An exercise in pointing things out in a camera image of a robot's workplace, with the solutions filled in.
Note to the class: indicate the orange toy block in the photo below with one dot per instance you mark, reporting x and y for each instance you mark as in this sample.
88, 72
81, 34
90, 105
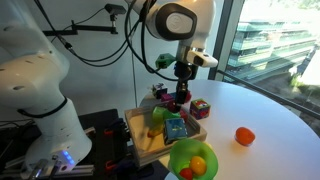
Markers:
184, 115

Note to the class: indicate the zebra print soft cube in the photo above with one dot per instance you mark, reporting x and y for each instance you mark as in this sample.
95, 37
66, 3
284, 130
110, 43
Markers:
159, 90

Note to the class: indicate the small red toy fruit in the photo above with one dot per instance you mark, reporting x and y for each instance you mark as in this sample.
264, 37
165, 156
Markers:
186, 173

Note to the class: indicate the lime green toy block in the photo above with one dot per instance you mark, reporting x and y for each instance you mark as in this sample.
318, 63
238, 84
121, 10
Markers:
158, 114

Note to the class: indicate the wooden tray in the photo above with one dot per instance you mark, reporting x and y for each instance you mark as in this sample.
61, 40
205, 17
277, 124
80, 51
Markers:
143, 143

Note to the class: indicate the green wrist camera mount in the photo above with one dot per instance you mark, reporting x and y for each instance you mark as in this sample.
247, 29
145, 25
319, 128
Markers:
164, 61

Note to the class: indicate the black external camera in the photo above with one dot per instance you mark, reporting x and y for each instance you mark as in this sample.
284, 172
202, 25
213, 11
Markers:
115, 8

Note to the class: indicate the orange toy fruit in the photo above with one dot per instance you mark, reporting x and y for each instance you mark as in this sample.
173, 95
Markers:
245, 136

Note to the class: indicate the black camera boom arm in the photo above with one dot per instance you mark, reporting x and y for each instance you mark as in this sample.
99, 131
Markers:
90, 28

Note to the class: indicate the multicoloured soft cube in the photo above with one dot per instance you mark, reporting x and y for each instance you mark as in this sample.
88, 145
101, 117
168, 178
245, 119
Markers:
200, 109

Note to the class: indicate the black robot stand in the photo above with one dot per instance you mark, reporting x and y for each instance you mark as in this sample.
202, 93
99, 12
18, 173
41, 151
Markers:
100, 120

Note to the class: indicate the aluminium rail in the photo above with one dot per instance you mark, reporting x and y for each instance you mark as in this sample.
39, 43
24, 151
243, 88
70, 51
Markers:
83, 170

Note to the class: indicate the green plastic bowl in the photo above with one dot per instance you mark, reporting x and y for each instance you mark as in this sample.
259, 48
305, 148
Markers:
186, 151

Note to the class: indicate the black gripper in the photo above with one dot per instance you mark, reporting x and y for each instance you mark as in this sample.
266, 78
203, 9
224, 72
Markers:
184, 72

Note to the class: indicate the yellow toy fruit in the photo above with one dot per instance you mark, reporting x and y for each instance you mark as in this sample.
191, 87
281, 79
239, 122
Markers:
198, 165

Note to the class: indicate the animal and number soft cube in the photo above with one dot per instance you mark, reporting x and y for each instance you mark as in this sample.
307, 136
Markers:
175, 130

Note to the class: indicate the window mullion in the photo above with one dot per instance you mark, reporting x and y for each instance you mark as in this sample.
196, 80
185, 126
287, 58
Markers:
221, 36

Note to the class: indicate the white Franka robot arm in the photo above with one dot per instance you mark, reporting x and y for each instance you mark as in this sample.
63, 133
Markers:
33, 83

